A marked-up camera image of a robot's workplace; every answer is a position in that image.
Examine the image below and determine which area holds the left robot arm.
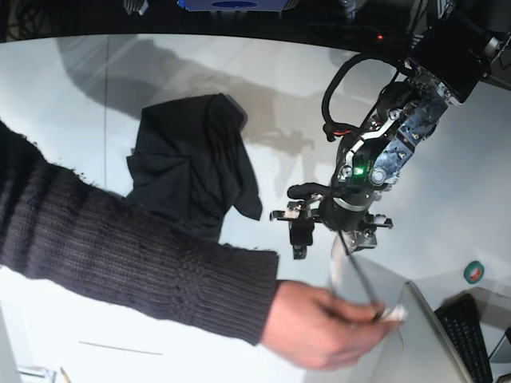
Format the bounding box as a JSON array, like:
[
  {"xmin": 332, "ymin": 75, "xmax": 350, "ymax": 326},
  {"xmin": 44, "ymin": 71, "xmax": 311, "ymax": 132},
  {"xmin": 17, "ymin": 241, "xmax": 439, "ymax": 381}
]
[{"xmin": 271, "ymin": 1, "xmax": 510, "ymax": 259}]

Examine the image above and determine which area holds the black t-shirt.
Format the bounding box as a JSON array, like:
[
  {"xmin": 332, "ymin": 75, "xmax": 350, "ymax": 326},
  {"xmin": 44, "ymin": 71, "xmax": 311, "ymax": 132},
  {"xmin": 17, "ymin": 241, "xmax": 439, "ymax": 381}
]
[{"xmin": 126, "ymin": 93, "xmax": 263, "ymax": 241}]

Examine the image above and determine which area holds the green tape roll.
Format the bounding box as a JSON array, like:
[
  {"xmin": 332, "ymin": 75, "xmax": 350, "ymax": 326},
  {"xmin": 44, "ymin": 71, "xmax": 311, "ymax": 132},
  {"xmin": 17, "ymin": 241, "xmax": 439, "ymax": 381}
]
[{"xmin": 463, "ymin": 261, "xmax": 485, "ymax": 284}]

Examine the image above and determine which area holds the black keyboard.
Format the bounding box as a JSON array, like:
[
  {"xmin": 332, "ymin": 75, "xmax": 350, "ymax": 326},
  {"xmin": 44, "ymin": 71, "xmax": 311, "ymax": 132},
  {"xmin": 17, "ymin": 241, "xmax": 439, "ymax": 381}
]
[{"xmin": 435, "ymin": 293, "xmax": 493, "ymax": 383}]

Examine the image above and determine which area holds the person's bare hand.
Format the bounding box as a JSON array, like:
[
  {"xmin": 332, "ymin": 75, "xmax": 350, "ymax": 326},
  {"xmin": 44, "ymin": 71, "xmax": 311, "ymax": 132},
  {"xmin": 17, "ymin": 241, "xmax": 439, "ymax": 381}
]
[{"xmin": 260, "ymin": 281, "xmax": 400, "ymax": 370}]

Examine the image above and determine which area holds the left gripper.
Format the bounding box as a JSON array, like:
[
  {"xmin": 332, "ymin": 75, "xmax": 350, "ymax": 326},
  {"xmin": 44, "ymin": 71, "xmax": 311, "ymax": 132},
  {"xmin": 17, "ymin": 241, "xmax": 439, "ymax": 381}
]
[{"xmin": 287, "ymin": 183, "xmax": 378, "ymax": 259}]

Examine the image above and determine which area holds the dark knit sweater forearm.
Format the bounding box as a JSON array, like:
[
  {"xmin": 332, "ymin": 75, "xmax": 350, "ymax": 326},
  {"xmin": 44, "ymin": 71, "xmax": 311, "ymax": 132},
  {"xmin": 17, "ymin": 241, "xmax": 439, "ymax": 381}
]
[{"xmin": 1, "ymin": 127, "xmax": 279, "ymax": 345}]

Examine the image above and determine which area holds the pencil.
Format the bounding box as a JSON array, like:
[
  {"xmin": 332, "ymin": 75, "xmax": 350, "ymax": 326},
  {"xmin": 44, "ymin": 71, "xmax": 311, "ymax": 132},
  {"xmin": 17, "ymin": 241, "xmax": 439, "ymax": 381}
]
[{"xmin": 59, "ymin": 367, "xmax": 71, "ymax": 383}]

